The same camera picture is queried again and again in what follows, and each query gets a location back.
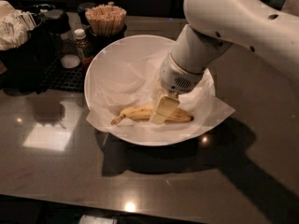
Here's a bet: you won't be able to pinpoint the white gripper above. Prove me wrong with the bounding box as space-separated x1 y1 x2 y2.
149 54 204 124

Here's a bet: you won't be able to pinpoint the yellow spotted banana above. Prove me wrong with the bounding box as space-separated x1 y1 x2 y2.
111 105 193 125

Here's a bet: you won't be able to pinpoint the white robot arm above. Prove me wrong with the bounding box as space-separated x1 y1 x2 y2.
149 0 299 124

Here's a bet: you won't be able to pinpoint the white bowl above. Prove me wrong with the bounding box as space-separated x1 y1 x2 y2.
83 35 217 147

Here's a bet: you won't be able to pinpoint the white paper sheet liner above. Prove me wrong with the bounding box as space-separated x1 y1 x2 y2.
85 49 236 135

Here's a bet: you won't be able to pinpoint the black chopstick holder cup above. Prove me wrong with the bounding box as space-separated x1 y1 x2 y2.
86 25 127 55

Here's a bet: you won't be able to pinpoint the white-capped shaker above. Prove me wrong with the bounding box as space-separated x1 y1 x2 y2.
61 54 80 69

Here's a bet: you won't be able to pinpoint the small brown sauce bottle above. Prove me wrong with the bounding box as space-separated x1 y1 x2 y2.
74 29 93 70

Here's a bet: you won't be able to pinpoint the black mesh tray mat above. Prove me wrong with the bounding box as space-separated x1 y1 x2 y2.
0 56 87 94

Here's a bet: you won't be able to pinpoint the dark lidded jar behind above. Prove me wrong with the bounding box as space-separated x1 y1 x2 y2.
78 2 96 25

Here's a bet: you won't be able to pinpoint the black-lidded glass jar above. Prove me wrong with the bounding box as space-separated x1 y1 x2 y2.
43 9 76 57

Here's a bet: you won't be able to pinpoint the black napkin caddy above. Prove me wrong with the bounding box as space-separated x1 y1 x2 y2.
0 12 58 88

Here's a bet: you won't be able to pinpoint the white paper napkins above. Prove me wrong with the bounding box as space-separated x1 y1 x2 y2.
0 0 37 50

